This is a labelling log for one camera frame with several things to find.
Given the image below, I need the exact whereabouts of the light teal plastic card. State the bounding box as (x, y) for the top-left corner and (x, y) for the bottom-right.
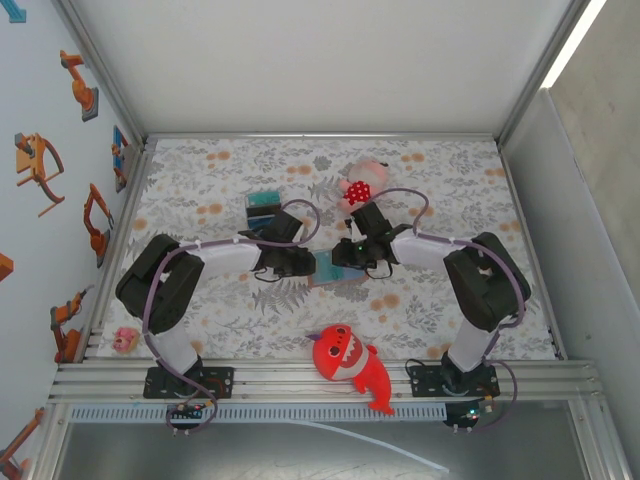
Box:
(313, 251), (347, 285)

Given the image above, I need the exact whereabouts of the clear acrylic card stand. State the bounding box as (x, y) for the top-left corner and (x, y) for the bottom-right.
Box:
(243, 191), (285, 232)

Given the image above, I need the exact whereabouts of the pink doll with polka-dot dress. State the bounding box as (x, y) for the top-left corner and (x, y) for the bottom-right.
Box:
(338, 157), (392, 215)

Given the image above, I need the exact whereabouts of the red shark plush toy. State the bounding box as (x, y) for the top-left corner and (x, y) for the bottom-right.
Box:
(305, 323), (396, 416)

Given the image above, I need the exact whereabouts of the left circuit board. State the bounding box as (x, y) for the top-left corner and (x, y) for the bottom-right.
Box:
(168, 401), (207, 422)

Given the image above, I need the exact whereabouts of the circuit board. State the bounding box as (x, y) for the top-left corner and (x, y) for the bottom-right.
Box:
(168, 401), (207, 422)
(443, 397), (494, 431)

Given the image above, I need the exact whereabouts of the small pink pig toy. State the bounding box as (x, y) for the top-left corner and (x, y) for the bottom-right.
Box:
(112, 326), (139, 355)

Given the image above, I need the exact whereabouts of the thin white tube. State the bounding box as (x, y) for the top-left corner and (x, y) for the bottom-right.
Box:
(294, 419), (451, 474)

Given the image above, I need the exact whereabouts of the right circuit board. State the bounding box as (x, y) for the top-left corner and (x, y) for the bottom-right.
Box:
(443, 397), (494, 431)

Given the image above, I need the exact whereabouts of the orange grey claw machine sticker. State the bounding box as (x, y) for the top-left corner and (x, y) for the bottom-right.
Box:
(13, 132), (66, 218)

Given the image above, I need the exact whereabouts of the white light strip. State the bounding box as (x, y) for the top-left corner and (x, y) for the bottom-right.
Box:
(539, 0), (607, 91)

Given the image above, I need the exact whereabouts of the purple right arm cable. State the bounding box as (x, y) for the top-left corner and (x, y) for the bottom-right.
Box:
(369, 187), (527, 401)

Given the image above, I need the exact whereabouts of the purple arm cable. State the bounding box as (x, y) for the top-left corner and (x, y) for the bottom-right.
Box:
(141, 198), (321, 401)
(369, 187), (527, 401)

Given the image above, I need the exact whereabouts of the aluminium mounting rail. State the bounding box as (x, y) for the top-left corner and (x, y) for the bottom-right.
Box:
(47, 357), (606, 404)

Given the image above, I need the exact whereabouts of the aluminium frame bar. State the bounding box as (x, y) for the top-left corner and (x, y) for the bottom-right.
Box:
(143, 131), (501, 144)

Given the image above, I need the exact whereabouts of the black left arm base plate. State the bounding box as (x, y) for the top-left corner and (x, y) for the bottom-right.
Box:
(143, 366), (236, 400)

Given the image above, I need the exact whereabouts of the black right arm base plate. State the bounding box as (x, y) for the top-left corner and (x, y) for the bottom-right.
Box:
(409, 362), (501, 399)

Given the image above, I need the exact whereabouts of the white slotted cable duct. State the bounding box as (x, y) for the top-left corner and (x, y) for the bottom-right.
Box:
(69, 403), (447, 422)

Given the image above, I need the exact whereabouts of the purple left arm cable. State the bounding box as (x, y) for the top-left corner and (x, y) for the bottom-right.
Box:
(141, 198), (321, 401)

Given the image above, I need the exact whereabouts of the short purple cable loop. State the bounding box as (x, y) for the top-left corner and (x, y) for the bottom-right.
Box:
(452, 359), (519, 434)
(166, 385), (221, 437)

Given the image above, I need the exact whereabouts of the blue orange conveyor wall sticker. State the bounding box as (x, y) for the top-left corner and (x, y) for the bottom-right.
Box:
(110, 124), (132, 194)

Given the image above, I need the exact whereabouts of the aluminium frame post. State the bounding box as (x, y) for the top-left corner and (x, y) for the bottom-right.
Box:
(52, 0), (151, 146)
(494, 0), (594, 146)

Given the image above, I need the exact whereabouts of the orange gantry wall sticker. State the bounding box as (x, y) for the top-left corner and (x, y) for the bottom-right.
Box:
(0, 407), (47, 476)

